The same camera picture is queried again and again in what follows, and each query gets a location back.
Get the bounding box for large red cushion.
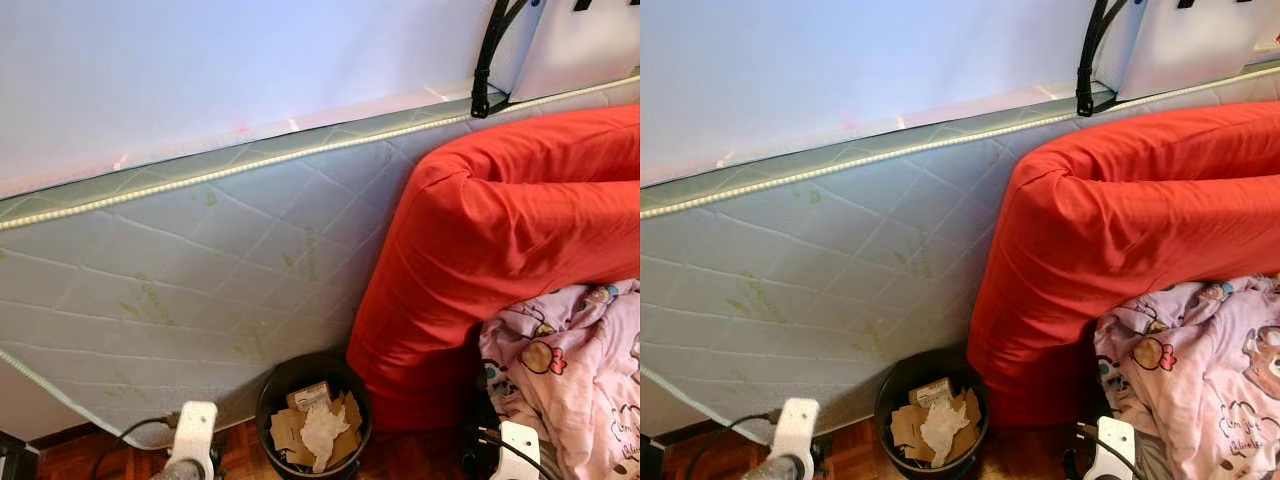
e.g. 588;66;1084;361
347;105;641;433
967;100;1280;429

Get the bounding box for pink cartoon quilt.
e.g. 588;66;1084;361
1092;272;1280;480
478;280;641;480

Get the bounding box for white quilted mattress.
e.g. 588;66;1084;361
640;60;1280;446
0;75;641;446

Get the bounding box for black waste bin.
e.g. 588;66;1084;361
875;347;991;471
255;350;373;476

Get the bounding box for brown cardboard scraps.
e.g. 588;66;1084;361
890;390;981;463
268;392;363;469

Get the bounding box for small cardboard box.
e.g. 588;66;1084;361
908;377;953;406
287;380;333;411

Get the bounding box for crumpled white paper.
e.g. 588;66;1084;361
298;400;351;474
920;398;971;469

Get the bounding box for dark door frame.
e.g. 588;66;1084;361
640;432;666;480
0;428;41;480

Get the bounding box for black strap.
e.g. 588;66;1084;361
470;0;531;119
1075;0;1136;116

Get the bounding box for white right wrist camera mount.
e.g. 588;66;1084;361
1097;416;1138;480
497;420;541;480

